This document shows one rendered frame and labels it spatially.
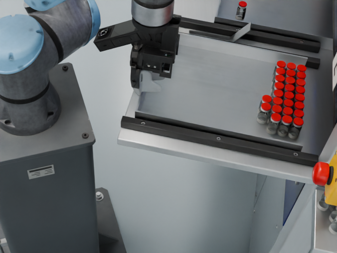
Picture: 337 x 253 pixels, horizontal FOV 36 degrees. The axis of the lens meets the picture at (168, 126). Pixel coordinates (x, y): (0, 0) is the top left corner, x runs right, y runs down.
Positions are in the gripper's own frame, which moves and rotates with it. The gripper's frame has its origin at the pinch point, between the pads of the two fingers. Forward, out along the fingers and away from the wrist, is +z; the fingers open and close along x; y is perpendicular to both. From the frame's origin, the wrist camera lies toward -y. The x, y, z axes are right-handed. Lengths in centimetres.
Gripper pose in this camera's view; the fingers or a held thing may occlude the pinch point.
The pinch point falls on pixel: (137, 89)
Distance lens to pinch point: 109.3
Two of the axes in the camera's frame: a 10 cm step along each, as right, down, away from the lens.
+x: 2.0, -7.5, 6.3
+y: 9.8, 2.0, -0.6
